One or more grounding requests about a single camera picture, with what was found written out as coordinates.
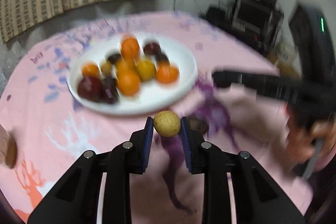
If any pink patterned tablecloth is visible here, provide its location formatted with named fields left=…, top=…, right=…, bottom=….
left=1, top=12, right=313, bottom=220

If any orange mandarin in plate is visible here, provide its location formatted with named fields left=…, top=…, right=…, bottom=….
left=155, top=63, right=179, bottom=84

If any right hand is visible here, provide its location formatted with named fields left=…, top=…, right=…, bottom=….
left=285, top=105, right=335, bottom=172

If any small orange kumquat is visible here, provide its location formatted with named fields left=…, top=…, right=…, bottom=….
left=81, top=62, right=100, bottom=79

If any black monitor on rack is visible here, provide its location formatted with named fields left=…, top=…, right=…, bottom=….
left=231, top=0, right=284, bottom=44

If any cream lidded plastic jar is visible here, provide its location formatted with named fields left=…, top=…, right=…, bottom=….
left=0, top=126, right=18, bottom=169

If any dark cherry with stem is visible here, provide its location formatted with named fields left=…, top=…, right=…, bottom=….
left=101, top=77, right=119, bottom=105

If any small yellow fruit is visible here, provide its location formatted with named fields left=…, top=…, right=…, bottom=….
left=153, top=110, right=181, bottom=138

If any yellow-green citrus fruit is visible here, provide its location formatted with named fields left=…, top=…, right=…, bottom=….
left=136, top=59, right=156, bottom=82

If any orange kumquat behind plum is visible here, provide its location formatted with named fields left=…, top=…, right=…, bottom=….
left=115, top=58, right=135, bottom=73

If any dark purple water chestnut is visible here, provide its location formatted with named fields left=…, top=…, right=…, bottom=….
left=188, top=117, right=209, bottom=135

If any orange mandarin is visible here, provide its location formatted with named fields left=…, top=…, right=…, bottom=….
left=121, top=37, right=139, bottom=59
left=117, top=71, right=141, bottom=96
left=155, top=63, right=179, bottom=84

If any dark dried fruit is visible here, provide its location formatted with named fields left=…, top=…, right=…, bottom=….
left=107, top=53, right=121, bottom=65

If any large dark red plum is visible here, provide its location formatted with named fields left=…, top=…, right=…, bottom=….
left=77, top=76, right=102, bottom=102

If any white oval plate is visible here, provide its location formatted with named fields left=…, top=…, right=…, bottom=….
left=67, top=32, right=198, bottom=116

